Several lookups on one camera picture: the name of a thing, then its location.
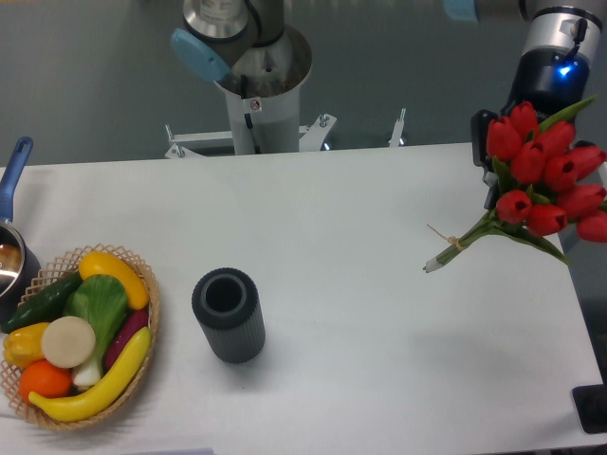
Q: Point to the grey robot arm base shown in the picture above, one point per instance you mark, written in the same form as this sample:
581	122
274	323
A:
246	47

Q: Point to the purple eggplant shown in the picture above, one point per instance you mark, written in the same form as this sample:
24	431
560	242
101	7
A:
132	324

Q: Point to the woven wicker basket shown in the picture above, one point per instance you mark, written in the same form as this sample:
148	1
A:
53	271

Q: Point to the blue handled saucepan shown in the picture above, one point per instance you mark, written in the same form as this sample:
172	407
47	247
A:
19	265

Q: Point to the black device at edge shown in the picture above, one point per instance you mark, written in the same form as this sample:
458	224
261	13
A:
590	402

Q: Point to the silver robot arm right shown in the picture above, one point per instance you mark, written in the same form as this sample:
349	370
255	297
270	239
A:
571	27

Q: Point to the yellow bell pepper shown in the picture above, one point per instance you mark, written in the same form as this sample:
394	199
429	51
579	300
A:
23	346

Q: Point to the green bok choy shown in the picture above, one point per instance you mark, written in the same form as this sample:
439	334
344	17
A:
101	301

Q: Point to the dark grey ribbed vase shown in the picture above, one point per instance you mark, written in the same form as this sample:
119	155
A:
227	306

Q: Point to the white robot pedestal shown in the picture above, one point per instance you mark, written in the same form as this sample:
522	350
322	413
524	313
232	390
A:
258	126

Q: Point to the beige round mushroom cap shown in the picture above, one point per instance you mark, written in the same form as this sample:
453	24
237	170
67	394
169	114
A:
67	342

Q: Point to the green cucumber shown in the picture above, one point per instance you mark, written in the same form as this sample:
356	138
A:
44	306

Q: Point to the yellow banana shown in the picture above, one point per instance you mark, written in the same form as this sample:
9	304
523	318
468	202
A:
101	396

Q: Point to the red tulip bouquet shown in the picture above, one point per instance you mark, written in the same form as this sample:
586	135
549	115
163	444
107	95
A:
540	187

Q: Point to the orange fruit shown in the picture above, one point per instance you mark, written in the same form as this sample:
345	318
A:
45	379

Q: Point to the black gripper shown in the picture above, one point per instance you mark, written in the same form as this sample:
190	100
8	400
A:
550	81

